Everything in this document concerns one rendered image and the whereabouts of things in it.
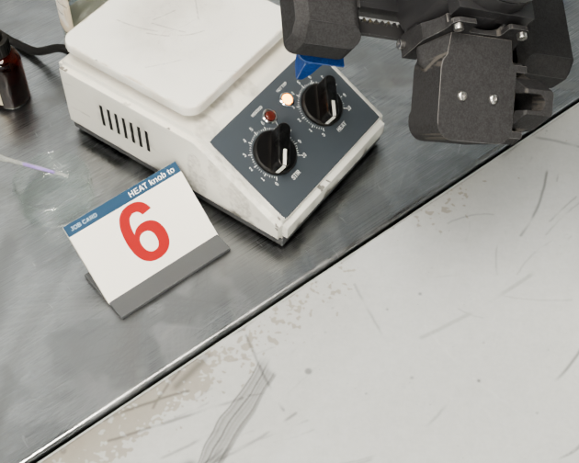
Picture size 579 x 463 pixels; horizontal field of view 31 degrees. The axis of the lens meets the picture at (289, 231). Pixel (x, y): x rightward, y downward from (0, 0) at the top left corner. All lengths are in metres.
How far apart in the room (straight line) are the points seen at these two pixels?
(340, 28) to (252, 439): 0.25
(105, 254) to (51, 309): 0.05
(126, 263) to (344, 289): 0.15
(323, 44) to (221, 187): 0.17
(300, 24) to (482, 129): 0.11
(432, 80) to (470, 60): 0.02
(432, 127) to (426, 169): 0.21
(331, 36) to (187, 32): 0.19
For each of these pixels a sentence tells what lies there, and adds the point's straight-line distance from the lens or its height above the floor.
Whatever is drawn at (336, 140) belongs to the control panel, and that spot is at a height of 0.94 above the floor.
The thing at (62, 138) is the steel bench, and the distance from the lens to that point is 0.80.
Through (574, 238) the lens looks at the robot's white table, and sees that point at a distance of 0.75.
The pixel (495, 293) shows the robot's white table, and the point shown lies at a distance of 0.71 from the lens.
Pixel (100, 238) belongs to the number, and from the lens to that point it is 0.70.
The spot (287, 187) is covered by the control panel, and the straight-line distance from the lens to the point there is 0.70.
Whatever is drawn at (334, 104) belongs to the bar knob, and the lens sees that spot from 0.72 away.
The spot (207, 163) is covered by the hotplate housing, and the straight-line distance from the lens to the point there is 0.70.
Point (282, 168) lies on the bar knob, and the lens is 0.69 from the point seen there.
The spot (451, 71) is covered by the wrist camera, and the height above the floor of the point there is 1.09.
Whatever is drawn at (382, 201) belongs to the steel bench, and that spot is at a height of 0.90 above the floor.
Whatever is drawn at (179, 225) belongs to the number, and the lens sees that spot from 0.71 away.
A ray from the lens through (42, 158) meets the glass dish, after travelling 0.76.
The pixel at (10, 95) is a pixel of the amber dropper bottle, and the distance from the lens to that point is 0.82.
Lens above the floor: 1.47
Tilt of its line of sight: 52 degrees down
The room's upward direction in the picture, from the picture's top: straight up
